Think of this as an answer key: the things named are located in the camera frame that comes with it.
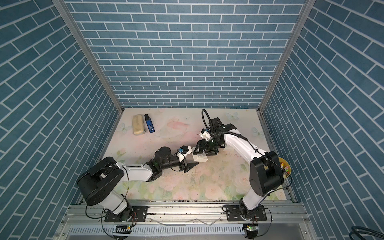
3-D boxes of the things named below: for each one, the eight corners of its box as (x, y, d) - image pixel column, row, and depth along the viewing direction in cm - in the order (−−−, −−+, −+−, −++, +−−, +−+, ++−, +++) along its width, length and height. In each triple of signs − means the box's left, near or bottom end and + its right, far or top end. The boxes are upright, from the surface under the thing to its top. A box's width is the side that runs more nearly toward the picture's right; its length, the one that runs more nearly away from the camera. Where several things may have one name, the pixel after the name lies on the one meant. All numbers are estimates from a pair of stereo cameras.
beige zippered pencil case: (134, 136, 106) (132, 133, 103) (134, 118, 117) (132, 115, 114) (144, 134, 107) (143, 130, 104) (143, 116, 118) (142, 113, 115)
